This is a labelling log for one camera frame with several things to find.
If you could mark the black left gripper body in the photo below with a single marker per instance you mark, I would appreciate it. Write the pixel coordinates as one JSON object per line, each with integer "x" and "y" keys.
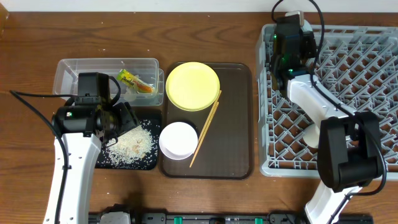
{"x": 120, "y": 120}

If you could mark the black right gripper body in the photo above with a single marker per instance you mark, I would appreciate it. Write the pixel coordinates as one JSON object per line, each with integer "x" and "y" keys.
{"x": 305, "y": 49}

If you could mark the pile of white rice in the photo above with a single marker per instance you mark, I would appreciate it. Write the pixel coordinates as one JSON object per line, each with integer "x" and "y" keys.
{"x": 130, "y": 146}

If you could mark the green orange snack wrapper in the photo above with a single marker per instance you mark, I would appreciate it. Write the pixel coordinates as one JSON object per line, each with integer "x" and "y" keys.
{"x": 134, "y": 82}

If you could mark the white bowl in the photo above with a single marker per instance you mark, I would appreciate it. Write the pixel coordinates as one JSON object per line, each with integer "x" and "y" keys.
{"x": 178, "y": 141}

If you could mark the white green cup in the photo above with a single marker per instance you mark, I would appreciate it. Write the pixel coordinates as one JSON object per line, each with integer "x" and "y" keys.
{"x": 312, "y": 135}

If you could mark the yellow plate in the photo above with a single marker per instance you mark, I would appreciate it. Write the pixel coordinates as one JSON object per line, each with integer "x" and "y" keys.
{"x": 192, "y": 86}

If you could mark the wooden chopstick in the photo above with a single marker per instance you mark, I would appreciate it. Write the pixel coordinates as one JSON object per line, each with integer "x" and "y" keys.
{"x": 207, "y": 123}
{"x": 197, "y": 150}

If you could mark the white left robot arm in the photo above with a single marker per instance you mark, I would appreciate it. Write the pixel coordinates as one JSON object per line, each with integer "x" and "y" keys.
{"x": 81, "y": 133}

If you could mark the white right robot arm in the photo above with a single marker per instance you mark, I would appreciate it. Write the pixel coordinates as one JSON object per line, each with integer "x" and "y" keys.
{"x": 348, "y": 142}

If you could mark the grey dishwasher rack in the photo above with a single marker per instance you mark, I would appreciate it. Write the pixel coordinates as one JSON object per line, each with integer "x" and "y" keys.
{"x": 358, "y": 65}

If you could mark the black plastic tray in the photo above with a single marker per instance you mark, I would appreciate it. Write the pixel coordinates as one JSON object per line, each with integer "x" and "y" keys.
{"x": 149, "y": 161}

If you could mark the clear plastic bin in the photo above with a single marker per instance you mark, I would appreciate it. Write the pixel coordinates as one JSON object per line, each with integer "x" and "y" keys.
{"x": 147, "y": 69}

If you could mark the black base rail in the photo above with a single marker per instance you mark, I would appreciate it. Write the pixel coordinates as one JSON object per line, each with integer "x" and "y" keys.
{"x": 123, "y": 214}

